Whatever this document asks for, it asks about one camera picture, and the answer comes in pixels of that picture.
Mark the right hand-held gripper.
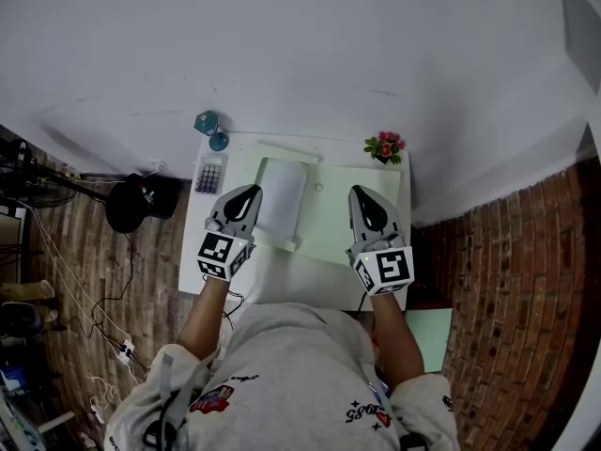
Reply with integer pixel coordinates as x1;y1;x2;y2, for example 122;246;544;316
346;184;415;298

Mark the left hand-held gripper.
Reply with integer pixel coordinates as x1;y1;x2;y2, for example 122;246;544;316
196;183;264;284

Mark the white sheet of paper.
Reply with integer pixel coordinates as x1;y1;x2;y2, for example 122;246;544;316
256;159;307;234

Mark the person's left forearm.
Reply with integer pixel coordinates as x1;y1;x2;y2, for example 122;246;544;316
177;277;231;361

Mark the person's right forearm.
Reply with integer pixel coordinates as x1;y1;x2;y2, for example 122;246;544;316
369;292;426;389

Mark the light green desk mat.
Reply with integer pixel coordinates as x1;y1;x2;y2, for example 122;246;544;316
253;161;403;268

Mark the grey calculator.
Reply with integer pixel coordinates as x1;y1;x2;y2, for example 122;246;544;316
193;153;229;196

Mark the white file tray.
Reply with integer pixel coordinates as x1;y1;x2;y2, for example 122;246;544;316
252;156;312;254

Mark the potted pink flower plant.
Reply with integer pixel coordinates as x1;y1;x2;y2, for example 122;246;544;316
362;130;407;166

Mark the black bag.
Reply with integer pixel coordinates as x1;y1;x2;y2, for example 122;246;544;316
104;172;182;235

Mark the light green board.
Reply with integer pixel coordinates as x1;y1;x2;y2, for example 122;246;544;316
404;307;454;374

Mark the person's grey sweatshirt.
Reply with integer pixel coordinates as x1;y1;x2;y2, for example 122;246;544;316
103;302;461;451

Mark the black tripod stand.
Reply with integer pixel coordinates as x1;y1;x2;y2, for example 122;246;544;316
0;137;110;209

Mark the black office chair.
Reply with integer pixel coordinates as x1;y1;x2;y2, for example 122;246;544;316
0;301;47;340

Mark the black floor cable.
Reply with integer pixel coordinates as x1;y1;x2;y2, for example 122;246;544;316
69;231;142;361

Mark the white floor cable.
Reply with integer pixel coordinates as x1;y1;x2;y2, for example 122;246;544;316
27;202;135;347

